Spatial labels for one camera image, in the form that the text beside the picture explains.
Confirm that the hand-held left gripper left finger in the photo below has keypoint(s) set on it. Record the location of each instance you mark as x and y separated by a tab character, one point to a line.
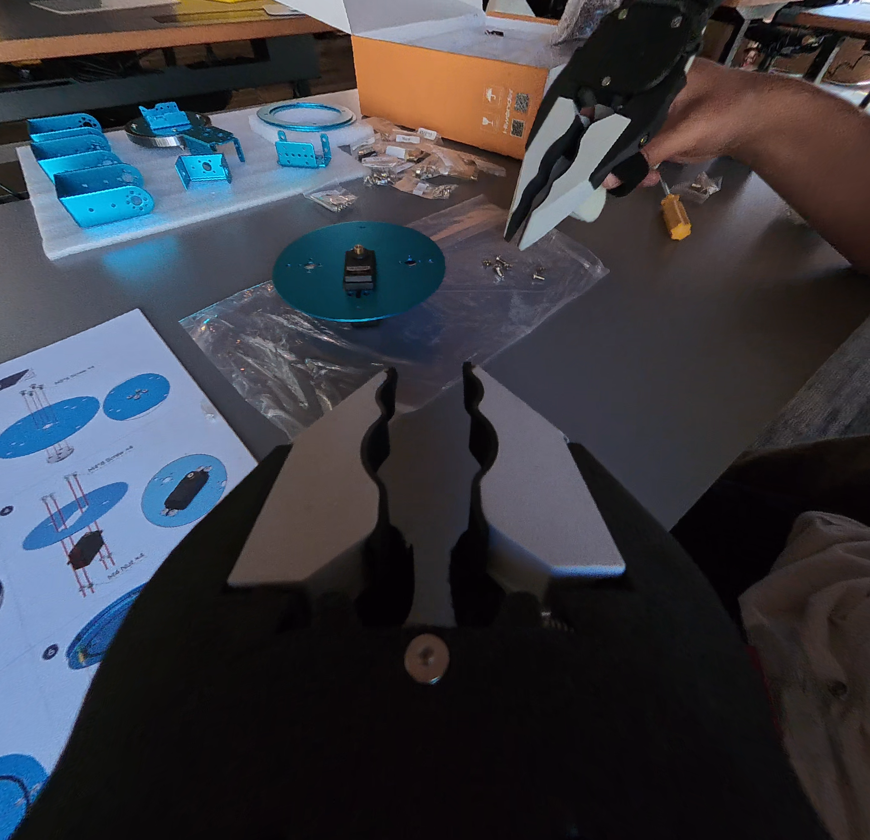
312	513

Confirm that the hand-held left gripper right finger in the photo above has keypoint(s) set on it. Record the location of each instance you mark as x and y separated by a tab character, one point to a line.
544	507

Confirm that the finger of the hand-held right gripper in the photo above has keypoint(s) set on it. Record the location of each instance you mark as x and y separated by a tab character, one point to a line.
584	160
544	146

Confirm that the orange and white cardboard box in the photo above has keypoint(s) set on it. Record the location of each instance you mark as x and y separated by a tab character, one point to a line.
421	85

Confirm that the black servo motor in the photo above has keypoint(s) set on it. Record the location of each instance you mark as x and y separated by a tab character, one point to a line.
359	272

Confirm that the blue round metal plate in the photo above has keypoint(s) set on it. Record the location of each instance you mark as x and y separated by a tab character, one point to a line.
312	289

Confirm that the person's right forearm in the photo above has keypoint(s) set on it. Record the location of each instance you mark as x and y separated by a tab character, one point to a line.
781	126

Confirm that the grey desk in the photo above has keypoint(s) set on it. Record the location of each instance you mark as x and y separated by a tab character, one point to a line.
680	350

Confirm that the person's right hand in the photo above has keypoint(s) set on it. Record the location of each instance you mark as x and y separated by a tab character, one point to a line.
693	119

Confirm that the small clear bag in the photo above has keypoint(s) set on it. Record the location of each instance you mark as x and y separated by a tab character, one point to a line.
703	187

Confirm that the pile of small screw bags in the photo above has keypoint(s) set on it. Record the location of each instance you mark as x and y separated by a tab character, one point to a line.
421	167

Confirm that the scatter of small screws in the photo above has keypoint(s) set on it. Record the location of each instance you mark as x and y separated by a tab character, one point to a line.
499	267

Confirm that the large clear plastic bag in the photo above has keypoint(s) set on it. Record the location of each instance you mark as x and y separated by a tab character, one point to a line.
272	350

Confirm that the light background table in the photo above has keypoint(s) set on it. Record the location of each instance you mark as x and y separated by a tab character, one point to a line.
815	17

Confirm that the bag of long screws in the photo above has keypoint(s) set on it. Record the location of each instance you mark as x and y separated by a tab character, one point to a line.
333	201

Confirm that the white instruction manual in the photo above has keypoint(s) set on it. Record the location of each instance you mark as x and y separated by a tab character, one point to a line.
102	445

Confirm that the small white foam block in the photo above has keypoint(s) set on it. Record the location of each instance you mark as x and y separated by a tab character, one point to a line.
262	133

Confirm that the person's white shirt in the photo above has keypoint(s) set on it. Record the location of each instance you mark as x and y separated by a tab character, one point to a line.
815	649

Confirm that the white foam sheet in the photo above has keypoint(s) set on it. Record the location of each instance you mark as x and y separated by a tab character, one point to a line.
204	204

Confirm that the row of blue long brackets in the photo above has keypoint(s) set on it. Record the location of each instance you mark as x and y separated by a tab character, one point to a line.
95	194

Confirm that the wide blue U bracket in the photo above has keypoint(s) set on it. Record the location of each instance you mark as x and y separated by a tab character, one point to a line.
302	153

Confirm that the dark blue U bracket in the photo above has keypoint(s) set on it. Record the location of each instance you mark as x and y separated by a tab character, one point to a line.
217	136

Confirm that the small blue servo bracket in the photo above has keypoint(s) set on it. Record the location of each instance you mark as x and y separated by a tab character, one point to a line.
204	170

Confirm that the blue square mounting bracket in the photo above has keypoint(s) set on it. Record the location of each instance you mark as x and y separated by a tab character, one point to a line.
163	118

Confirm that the round bearing with blue bracket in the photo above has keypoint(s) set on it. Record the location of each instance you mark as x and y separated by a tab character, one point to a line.
146	139

